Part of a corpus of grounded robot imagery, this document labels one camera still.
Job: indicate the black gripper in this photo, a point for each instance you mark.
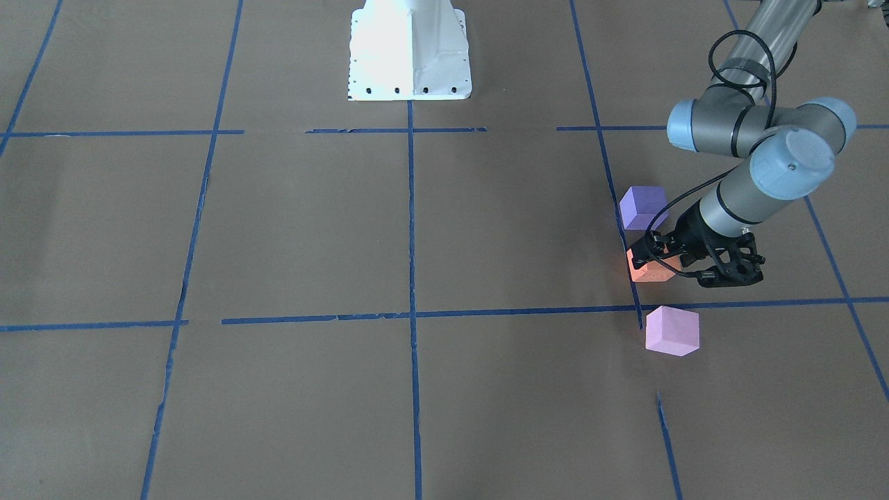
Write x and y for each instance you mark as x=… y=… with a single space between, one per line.
x=685 y=232

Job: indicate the orange foam block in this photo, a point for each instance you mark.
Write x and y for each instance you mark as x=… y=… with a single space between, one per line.
x=651 y=271

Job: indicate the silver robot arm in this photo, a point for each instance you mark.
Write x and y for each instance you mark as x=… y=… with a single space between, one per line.
x=785 y=153

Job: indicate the purple foam block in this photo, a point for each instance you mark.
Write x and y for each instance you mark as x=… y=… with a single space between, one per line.
x=640 y=204

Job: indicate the pink foam block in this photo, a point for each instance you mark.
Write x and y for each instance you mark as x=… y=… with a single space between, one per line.
x=673 y=331

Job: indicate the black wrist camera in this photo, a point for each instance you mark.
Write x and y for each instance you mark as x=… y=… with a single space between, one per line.
x=736 y=261

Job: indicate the white pedestal column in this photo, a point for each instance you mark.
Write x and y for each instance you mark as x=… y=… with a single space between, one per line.
x=409 y=51

